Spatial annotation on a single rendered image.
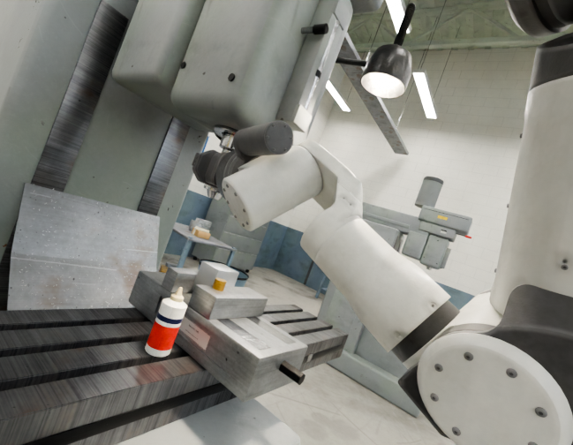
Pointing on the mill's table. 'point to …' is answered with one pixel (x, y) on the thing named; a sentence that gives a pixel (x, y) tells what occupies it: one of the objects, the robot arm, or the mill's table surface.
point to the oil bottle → (166, 325)
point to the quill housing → (245, 62)
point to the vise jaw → (227, 302)
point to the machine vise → (222, 337)
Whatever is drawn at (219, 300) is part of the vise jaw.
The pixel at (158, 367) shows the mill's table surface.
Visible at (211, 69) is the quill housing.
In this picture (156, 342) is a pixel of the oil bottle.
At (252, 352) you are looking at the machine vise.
